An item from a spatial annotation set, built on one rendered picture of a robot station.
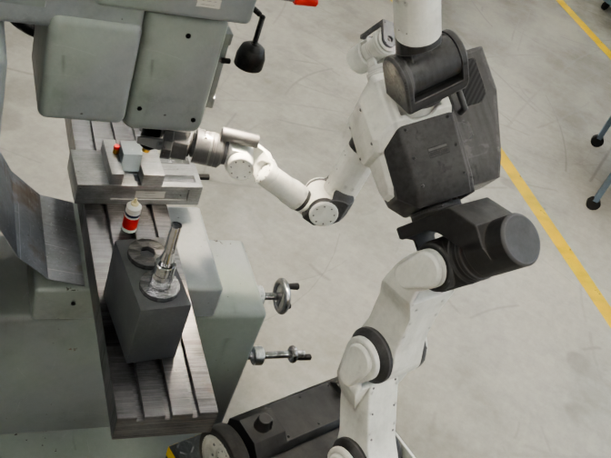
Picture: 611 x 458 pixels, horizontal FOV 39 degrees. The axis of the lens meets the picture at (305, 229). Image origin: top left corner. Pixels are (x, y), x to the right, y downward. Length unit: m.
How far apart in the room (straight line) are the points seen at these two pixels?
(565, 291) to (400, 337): 2.50
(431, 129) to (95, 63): 0.72
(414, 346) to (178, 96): 0.82
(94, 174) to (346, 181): 0.69
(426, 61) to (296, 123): 3.00
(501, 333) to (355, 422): 1.83
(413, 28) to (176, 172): 1.03
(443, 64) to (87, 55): 0.73
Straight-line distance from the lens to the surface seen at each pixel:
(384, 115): 1.81
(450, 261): 1.84
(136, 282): 1.94
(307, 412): 2.51
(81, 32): 1.84
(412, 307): 1.96
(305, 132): 4.63
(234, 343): 2.58
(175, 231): 1.80
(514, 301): 4.21
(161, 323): 1.94
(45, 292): 2.26
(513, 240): 1.76
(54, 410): 2.69
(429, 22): 1.63
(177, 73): 1.94
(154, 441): 2.80
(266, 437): 2.39
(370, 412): 2.22
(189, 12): 1.84
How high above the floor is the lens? 2.50
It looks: 39 degrees down
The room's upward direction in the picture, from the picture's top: 23 degrees clockwise
